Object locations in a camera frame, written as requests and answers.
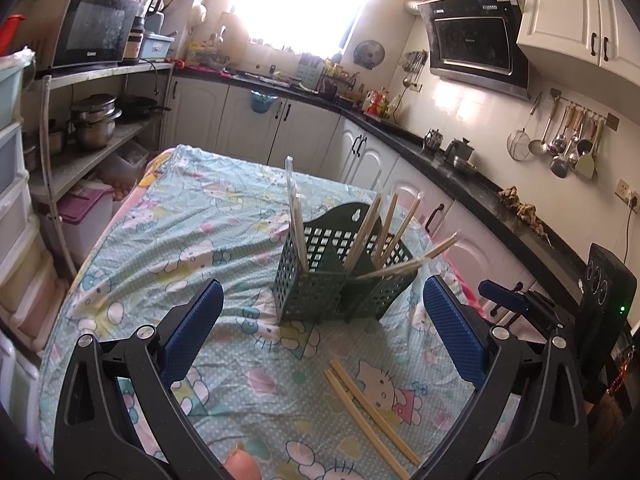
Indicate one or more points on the black range hood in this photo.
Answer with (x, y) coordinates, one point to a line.
(476, 42)

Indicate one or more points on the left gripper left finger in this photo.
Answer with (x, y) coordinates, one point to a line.
(94, 436)

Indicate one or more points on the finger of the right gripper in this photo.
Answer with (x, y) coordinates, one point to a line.
(513, 300)

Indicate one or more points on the purple lidded container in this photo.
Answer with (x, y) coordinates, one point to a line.
(85, 211)

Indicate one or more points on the person's left hand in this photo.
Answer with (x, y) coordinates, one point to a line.
(242, 465)

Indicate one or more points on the metal kettle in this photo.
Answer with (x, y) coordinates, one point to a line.
(459, 148)

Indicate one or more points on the stainless steel pot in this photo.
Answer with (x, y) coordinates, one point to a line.
(93, 120)

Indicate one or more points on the blue storage box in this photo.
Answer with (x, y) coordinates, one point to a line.
(155, 47)

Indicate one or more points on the black microwave oven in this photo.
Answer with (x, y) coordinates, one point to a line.
(69, 33)

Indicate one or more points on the white upper cabinet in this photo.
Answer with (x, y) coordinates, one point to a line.
(588, 45)

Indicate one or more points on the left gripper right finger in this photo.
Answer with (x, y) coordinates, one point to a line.
(525, 418)

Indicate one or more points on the green plastic utensil basket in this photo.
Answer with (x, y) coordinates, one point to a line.
(327, 291)

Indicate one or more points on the wall ventilation fan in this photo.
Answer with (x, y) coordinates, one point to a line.
(368, 54)

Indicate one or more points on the plastic drawer tower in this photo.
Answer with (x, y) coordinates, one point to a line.
(31, 291)

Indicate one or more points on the wrapped chopsticks in basket right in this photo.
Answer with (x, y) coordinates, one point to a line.
(363, 234)

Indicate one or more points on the hanging strainer ladle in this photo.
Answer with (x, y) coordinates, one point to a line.
(518, 140)

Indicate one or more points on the red plastic basin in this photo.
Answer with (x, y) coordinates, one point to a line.
(8, 30)

